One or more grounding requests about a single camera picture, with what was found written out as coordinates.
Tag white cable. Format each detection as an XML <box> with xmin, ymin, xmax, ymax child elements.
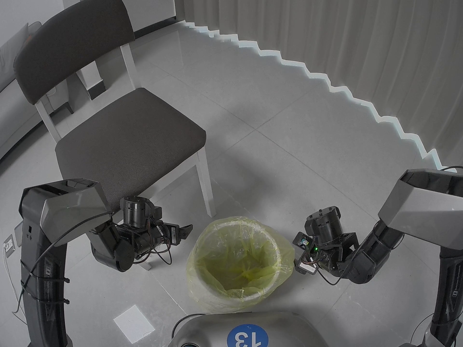
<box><xmin>3</xmin><ymin>242</ymin><xmax>28</xmax><ymax>316</ymax></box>

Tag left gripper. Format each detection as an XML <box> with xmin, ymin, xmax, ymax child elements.
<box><xmin>146</xmin><ymin>222</ymin><xmax>194</xmax><ymax>249</ymax></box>

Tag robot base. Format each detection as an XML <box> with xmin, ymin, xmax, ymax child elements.
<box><xmin>170</xmin><ymin>311</ymin><xmax>328</xmax><ymax>347</ymax></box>

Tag bed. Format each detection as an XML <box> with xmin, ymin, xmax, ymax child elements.
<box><xmin>0</xmin><ymin>22</ymin><xmax>55</xmax><ymax>160</ymax></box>

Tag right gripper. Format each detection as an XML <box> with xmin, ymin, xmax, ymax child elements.
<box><xmin>297</xmin><ymin>246</ymin><xmax>342</xmax><ymax>278</ymax></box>

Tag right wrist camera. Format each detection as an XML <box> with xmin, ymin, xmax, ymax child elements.
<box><xmin>294</xmin><ymin>231</ymin><xmax>313</xmax><ymax>255</ymax></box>

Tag white trash bin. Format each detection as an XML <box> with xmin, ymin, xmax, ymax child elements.
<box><xmin>193</xmin><ymin>220</ymin><xmax>283</xmax><ymax>312</ymax></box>

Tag dark grey padded chair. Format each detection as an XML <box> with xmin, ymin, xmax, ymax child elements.
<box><xmin>13</xmin><ymin>0</ymin><xmax>218</xmax><ymax>272</ymax></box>

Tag white curtain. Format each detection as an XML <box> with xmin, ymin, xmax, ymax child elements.
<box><xmin>175</xmin><ymin>0</ymin><xmax>463</xmax><ymax>170</ymax></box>

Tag yellow plastic bag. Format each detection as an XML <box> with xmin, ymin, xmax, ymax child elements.
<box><xmin>186</xmin><ymin>215</ymin><xmax>296</xmax><ymax>314</ymax></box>

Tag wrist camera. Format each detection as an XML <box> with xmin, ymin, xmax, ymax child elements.
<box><xmin>146</xmin><ymin>203</ymin><xmax>164</xmax><ymax>225</ymax></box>
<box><xmin>294</xmin><ymin>231</ymin><xmax>313</xmax><ymax>255</ymax></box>

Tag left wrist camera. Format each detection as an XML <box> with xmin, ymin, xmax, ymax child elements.
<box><xmin>146</xmin><ymin>203</ymin><xmax>164</xmax><ymax>225</ymax></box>

